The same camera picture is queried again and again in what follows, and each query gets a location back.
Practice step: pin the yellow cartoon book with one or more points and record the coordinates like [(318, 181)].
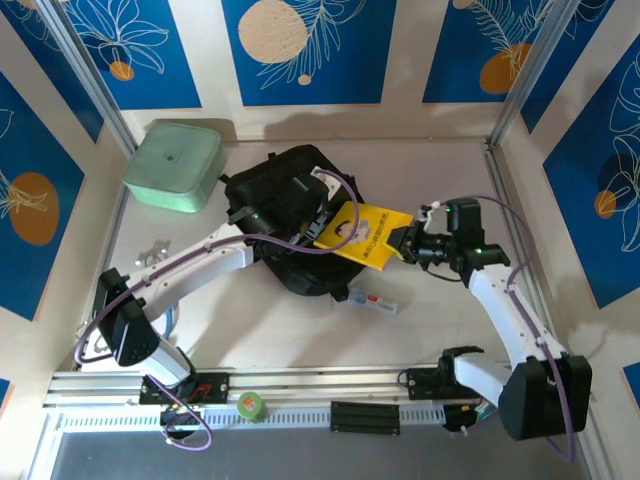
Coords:
[(372, 235)]

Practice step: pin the black fabric backpack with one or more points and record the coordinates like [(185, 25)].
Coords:
[(260, 180)]

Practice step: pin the toothpaste tube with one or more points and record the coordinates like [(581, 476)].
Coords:
[(375, 301)]

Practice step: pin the mint green lunch box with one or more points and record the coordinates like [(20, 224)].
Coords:
[(172, 167)]

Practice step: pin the blue tube stethoscope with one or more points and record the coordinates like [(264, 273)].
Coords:
[(172, 320)]

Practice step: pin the black ribbed block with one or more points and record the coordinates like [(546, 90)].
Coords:
[(365, 417)]

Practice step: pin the blue poster with cream circle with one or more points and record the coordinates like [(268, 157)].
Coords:
[(310, 50)]

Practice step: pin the blue poster with orange circle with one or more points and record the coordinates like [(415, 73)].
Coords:
[(600, 175), (480, 50), (35, 200)]

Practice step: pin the green tape roll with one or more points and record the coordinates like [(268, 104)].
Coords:
[(251, 406)]

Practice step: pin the blue poster with white flower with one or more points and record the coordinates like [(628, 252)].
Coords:
[(145, 50)]

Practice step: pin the aluminium side rail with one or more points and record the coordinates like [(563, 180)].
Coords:
[(525, 225), (102, 240)]

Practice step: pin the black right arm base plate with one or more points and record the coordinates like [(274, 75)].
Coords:
[(422, 384)]

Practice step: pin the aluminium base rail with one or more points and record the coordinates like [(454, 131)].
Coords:
[(320, 382)]

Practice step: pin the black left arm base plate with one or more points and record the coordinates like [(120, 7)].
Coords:
[(215, 387)]

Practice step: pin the aluminium corner post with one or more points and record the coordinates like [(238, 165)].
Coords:
[(90, 80), (522, 70)]

